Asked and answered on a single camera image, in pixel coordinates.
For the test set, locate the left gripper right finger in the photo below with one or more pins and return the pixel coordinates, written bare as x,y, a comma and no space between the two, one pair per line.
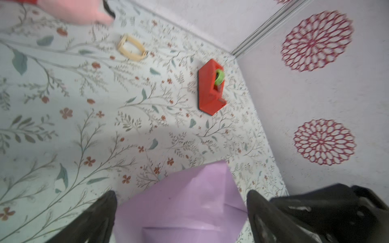
269,225

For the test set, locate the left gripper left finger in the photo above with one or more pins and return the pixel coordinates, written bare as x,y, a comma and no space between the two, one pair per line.
94,225

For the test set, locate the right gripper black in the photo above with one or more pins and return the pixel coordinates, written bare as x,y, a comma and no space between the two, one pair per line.
339,214

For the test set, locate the pink wrapping paper sheet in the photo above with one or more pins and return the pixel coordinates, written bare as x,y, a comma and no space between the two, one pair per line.
197,205

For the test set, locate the red tape dispenser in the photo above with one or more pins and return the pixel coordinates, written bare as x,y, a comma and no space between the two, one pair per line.
211,77

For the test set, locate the clear tape roll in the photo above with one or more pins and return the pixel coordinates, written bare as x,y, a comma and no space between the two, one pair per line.
131,48

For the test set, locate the pink plush toy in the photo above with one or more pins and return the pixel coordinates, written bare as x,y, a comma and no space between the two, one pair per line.
80,12

